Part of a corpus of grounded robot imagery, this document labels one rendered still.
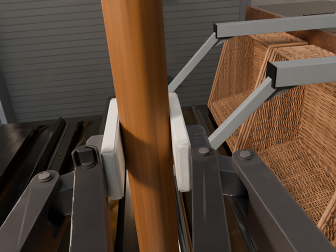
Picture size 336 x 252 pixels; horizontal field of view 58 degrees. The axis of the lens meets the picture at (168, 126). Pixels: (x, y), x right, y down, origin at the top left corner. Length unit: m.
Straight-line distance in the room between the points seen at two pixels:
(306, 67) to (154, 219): 0.49
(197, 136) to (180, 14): 3.34
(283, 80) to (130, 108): 0.49
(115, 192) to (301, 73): 0.52
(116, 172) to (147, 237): 0.08
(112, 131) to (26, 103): 3.74
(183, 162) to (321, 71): 0.53
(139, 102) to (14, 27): 3.58
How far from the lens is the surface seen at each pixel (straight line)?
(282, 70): 0.62
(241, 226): 1.03
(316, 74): 0.65
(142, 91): 0.16
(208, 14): 3.55
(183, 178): 0.16
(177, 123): 0.17
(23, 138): 1.84
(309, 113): 1.29
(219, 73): 1.78
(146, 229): 0.22
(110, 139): 0.16
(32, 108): 3.89
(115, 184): 0.16
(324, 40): 1.20
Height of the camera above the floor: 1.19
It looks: 3 degrees down
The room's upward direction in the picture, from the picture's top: 96 degrees counter-clockwise
